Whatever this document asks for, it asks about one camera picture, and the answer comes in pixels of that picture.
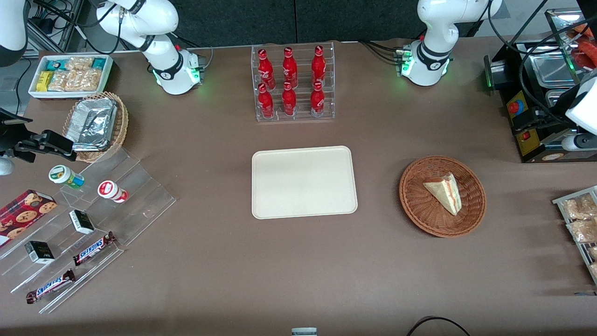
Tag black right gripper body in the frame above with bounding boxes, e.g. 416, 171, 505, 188
0, 124, 43, 157

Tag triangular sandwich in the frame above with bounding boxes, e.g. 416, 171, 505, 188
423, 172, 462, 217

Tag light tan wicker basket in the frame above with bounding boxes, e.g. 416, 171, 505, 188
62, 91, 129, 163

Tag brown wicker basket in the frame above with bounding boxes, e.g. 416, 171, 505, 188
399, 155, 486, 238

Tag cream plastic tray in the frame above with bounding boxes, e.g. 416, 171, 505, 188
251, 146, 358, 220

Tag black food warmer machine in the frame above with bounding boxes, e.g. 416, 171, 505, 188
499, 8, 597, 164

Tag steel food pan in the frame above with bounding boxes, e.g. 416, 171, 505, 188
545, 89, 576, 115
526, 46, 580, 89

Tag green lid yoghurt cup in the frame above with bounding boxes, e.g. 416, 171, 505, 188
49, 165, 85, 190

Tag silver foil packet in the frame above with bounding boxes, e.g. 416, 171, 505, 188
71, 98, 118, 118
65, 111, 116, 153

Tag white plastic snack bin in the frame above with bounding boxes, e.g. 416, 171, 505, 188
28, 54, 114, 100

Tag black box with green light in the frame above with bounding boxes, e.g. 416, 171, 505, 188
483, 55, 514, 92

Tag red tartan cookie box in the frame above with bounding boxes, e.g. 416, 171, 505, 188
0, 189, 58, 248

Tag yellow snack packet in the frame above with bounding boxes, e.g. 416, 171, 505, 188
36, 70, 55, 92

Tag clear granola snack bag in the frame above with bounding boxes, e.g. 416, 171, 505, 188
82, 69, 103, 92
65, 70, 85, 92
48, 70, 69, 92
65, 56, 95, 72

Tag red lid yoghurt cup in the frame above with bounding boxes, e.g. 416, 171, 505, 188
97, 180, 129, 204

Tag red sausages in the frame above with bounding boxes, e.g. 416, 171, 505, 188
571, 22, 597, 67

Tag small black carton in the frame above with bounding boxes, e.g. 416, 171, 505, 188
24, 240, 56, 265
69, 209, 96, 235

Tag clear acrylic stepped shelf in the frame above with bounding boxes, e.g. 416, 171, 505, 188
0, 148, 177, 315

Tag brown Snickers bar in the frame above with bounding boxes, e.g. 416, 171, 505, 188
25, 269, 76, 305
72, 231, 117, 267

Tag red cola bottle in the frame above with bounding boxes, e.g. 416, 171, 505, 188
281, 82, 298, 117
311, 45, 326, 88
282, 47, 299, 89
258, 83, 275, 119
310, 81, 326, 118
258, 49, 275, 90

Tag clear acrylic bottle rack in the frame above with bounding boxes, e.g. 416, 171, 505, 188
250, 42, 336, 123

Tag metal wire rack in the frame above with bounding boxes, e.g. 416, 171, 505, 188
552, 185, 597, 286

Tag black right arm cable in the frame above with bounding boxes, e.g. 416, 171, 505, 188
33, 0, 143, 56

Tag black left base cables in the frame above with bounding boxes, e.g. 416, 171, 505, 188
358, 39, 407, 64

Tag black base cables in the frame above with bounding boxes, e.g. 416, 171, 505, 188
174, 32, 214, 71
358, 39, 407, 64

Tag black right base cables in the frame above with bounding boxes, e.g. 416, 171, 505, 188
174, 32, 214, 71

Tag black floor cable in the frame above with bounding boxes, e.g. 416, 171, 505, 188
405, 316, 472, 336

